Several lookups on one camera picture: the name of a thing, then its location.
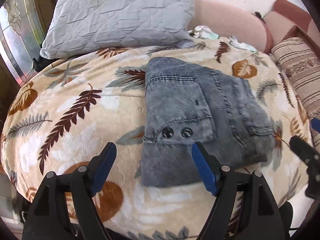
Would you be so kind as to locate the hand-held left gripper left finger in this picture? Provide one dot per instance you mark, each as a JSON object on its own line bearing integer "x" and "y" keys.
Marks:
{"x": 101, "y": 172}

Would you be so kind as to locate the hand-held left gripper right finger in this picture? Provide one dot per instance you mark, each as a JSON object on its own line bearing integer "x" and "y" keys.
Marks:
{"x": 203, "y": 167}

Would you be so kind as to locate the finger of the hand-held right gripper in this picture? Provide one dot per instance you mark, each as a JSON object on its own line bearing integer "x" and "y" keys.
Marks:
{"x": 302, "y": 150}
{"x": 316, "y": 125}

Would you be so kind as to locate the blue-grey denim pants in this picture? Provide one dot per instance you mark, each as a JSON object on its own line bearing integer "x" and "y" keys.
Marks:
{"x": 180, "y": 105}

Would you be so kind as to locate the beige leaf-print blanket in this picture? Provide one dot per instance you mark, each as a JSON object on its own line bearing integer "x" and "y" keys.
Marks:
{"x": 82, "y": 135}

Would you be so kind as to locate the beige striped pillow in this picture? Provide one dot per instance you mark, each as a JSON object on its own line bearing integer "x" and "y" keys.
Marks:
{"x": 300, "y": 70}

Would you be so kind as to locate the white crumpled cloth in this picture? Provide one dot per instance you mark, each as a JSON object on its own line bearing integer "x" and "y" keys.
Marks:
{"x": 243, "y": 45}

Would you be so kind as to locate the small black object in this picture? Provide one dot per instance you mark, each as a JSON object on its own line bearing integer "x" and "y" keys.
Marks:
{"x": 41, "y": 63}

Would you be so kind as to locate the white and green cloth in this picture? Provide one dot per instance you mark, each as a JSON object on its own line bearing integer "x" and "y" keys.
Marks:
{"x": 203, "y": 32}

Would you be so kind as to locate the pink bolster cushion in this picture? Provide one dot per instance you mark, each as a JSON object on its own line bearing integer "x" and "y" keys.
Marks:
{"x": 230, "y": 20}

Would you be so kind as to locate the grey quilted pillow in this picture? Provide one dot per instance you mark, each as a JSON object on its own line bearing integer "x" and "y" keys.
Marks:
{"x": 117, "y": 15}

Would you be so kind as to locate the patterned glass window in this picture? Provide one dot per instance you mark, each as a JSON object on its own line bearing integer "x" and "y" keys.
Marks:
{"x": 17, "y": 35}

